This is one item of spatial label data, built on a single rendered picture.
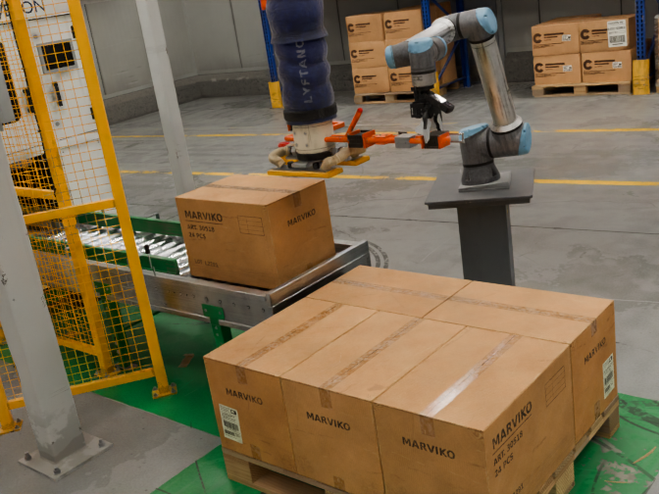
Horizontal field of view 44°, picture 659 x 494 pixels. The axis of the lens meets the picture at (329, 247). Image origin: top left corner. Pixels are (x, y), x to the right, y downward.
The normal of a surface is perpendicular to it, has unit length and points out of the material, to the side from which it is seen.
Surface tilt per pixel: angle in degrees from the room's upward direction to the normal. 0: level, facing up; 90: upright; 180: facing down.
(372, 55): 92
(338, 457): 90
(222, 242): 90
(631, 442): 0
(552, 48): 91
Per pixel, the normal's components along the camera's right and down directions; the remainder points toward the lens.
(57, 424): 0.77, 0.10
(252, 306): -0.62, 0.33
